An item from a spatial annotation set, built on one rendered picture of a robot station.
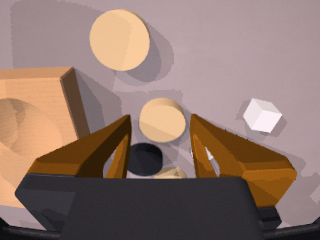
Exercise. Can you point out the black round disc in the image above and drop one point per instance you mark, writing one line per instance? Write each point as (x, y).
(145, 159)

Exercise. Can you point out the orange tray with round pockets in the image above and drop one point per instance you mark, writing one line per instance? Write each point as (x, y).
(41, 110)

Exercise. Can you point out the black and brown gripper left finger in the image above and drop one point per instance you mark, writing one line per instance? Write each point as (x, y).
(86, 156)

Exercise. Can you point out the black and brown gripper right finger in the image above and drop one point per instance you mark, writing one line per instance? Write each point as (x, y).
(268, 173)

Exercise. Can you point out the tan wooden disc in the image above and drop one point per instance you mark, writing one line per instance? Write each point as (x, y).
(120, 39)
(162, 120)
(171, 172)

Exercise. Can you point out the white cube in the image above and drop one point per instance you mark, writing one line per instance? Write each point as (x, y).
(261, 115)

